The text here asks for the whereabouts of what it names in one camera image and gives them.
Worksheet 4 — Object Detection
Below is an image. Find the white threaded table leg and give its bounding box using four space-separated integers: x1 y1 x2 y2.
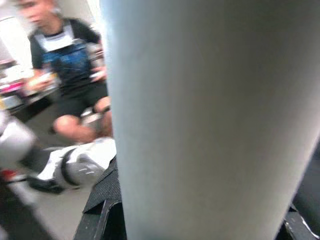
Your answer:
99 0 320 240

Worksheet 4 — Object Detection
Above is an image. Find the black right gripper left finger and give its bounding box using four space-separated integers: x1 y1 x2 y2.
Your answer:
72 158 129 240

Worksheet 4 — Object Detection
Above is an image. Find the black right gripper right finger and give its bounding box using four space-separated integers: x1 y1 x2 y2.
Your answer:
282 147 320 240

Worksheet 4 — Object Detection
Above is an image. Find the seated person dark shirt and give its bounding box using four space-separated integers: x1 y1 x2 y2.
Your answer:
13 0 115 147

